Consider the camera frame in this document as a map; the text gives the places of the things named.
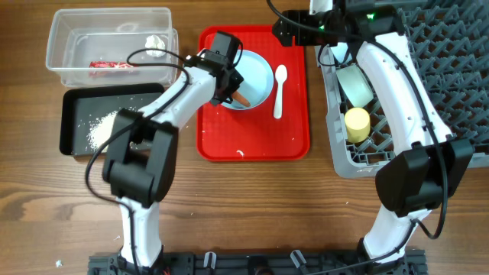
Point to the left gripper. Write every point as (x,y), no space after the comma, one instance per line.
(237,80)

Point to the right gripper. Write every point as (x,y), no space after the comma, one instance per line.
(289,32)

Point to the orange carrot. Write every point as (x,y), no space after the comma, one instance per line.
(238,97)

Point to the large light blue plate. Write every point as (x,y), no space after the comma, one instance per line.
(258,81)

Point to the white plastic spoon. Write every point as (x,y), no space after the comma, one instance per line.
(280,77)

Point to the white tissue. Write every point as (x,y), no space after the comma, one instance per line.
(155,46)

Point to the green bowl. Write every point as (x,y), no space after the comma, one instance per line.
(355,85)

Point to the yellow plastic cup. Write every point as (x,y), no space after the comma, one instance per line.
(358,125)

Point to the red snack wrapper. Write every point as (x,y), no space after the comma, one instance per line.
(104,68)

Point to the white rice pile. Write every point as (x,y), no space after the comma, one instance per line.
(95,117)

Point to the light blue rice bowl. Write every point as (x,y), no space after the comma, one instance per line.
(341,53)

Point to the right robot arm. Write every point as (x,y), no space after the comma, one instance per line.
(429,160)

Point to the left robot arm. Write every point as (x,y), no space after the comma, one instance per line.
(140,161)

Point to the grey dishwasher rack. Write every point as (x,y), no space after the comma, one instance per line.
(449,49)

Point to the red serving tray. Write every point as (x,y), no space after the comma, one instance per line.
(223,134)

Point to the clear plastic bin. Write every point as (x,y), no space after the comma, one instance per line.
(82,35)

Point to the black plastic tray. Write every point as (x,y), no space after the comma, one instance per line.
(69,108)

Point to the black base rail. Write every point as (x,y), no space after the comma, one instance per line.
(330,262)

